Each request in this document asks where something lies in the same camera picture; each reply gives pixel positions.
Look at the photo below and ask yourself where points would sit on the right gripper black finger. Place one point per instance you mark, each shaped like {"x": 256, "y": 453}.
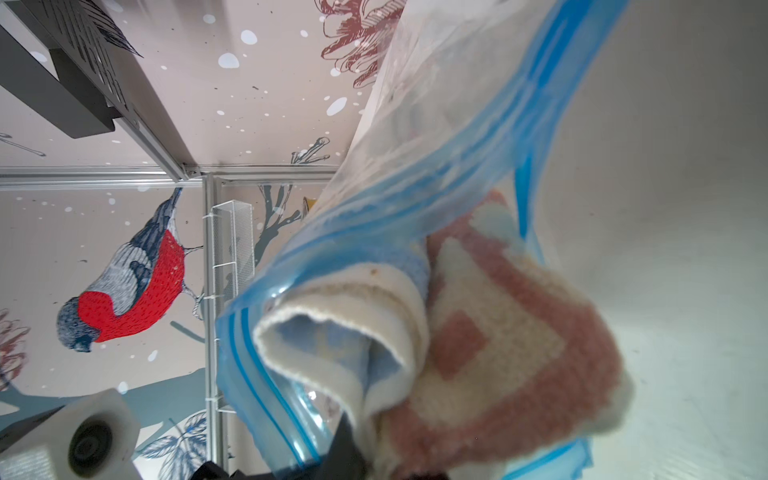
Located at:
{"x": 343, "y": 460}

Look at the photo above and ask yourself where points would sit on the clear vacuum bag blue zip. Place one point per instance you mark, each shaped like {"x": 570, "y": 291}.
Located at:
{"x": 470, "y": 100}

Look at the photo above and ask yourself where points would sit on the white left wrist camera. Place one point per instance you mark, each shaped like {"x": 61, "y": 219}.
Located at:
{"x": 91, "y": 438}

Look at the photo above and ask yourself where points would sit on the black wire shelf basket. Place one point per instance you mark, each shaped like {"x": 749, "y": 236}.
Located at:
{"x": 94, "y": 79}

